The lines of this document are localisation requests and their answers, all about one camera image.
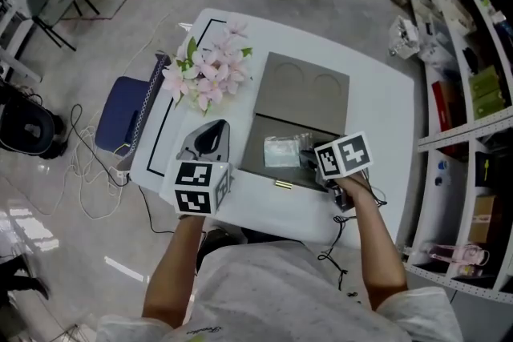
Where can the white shelf unit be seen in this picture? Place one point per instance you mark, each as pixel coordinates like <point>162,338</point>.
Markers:
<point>449,156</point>

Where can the person's light speckled shirt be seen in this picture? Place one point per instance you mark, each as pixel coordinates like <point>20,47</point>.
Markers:
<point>280,292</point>

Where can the black round device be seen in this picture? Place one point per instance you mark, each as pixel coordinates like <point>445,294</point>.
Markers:
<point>28,128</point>

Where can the green boxes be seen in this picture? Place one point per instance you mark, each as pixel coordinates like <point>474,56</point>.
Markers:
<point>487,92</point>

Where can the grey folding chair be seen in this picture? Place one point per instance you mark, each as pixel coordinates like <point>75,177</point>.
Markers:
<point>52,4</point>

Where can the crumpled clear plastic bag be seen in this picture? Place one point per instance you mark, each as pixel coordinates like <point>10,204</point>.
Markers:
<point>304,139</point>

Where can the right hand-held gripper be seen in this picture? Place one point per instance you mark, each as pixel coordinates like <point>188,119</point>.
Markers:
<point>344,156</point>

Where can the red box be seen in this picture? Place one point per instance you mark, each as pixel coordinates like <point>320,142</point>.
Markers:
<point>445,108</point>

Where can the brown cardboard box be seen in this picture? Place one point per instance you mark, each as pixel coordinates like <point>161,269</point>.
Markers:
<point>483,218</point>

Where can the person's left forearm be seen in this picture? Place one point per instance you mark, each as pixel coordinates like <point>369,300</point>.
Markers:
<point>176,264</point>

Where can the small clear plastic package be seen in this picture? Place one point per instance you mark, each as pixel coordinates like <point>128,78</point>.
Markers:
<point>280,153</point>

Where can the blue padded chair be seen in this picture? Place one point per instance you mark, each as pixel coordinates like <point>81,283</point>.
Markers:
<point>120,112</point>

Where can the pink artificial flower bouquet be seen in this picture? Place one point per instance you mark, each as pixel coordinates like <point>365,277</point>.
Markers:
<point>212,72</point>

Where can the clear plastic storage bin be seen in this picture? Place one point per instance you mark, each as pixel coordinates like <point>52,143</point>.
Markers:
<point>405,38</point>

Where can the person's right forearm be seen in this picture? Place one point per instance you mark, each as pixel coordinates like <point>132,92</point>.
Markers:
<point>376,244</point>

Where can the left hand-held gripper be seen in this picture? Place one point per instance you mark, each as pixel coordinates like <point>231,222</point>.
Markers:
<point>192,188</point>

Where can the pink water bottle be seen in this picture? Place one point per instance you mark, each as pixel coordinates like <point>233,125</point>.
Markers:
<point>457,253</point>

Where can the black box with yellow arrow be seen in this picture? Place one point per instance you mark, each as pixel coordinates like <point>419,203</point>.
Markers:
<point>485,170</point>

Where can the grey container with lid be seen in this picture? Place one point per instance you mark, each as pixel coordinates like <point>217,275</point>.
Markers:
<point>304,92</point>

